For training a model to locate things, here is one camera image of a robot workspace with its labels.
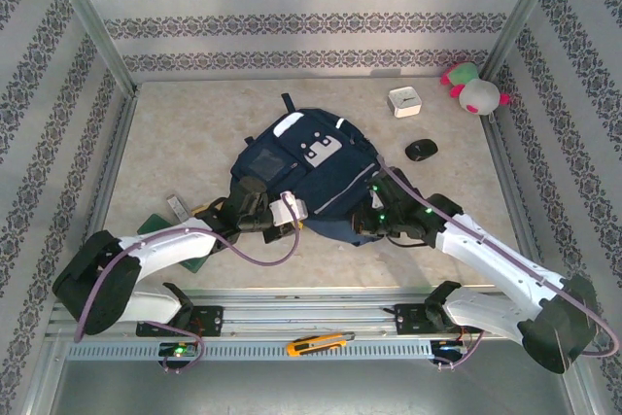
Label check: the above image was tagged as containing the aluminium frame post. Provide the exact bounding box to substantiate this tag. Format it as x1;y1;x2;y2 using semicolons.
38;0;138;95
478;0;570;81

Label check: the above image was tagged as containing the green hardcover notebook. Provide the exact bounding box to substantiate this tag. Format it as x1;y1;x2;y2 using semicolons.
136;212;210;274

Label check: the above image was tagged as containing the white square alarm clock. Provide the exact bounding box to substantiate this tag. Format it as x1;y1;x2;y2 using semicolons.
387;86;423;119

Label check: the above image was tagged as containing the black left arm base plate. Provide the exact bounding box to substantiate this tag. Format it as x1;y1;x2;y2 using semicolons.
135;305;225;338

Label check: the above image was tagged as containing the navy blue backpack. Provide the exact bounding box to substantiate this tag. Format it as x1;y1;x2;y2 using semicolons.
229;92;390;247

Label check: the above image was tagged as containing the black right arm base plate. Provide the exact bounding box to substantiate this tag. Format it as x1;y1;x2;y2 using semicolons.
383;302;485;337

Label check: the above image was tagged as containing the grey pink green plush toy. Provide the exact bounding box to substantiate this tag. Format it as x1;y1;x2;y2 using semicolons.
440;61;512;117

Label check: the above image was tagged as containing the yellow wooden block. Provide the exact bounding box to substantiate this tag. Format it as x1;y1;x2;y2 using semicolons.
190;199;225;218

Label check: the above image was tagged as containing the black computer mouse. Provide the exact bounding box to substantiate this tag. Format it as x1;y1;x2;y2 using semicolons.
405;139;439;162

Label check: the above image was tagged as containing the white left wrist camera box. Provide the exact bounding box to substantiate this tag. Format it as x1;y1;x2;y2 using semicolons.
269;190;308;227

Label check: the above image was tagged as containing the grey perforated cable tray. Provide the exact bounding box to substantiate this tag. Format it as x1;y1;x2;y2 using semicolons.
65;340;433;362

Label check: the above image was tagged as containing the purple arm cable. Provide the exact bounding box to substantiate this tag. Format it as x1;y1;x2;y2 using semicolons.
72;193;302;375
376;155;619;372

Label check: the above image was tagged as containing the aluminium table side rail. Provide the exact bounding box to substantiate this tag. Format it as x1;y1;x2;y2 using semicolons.
67;86;141;302
478;108;555;297

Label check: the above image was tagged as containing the yellow utility knife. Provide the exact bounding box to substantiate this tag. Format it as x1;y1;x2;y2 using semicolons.
286;331;356;358

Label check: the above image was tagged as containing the small clear plastic packet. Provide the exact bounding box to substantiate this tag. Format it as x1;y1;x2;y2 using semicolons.
166;194;190;222

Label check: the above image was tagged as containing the aluminium mounting rail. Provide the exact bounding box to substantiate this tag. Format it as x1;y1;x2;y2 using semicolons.
46;288;577;338

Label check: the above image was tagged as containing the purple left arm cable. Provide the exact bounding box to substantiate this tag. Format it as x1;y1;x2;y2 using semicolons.
72;193;302;375

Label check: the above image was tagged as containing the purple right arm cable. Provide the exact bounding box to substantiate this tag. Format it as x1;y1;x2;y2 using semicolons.
376;155;619;372

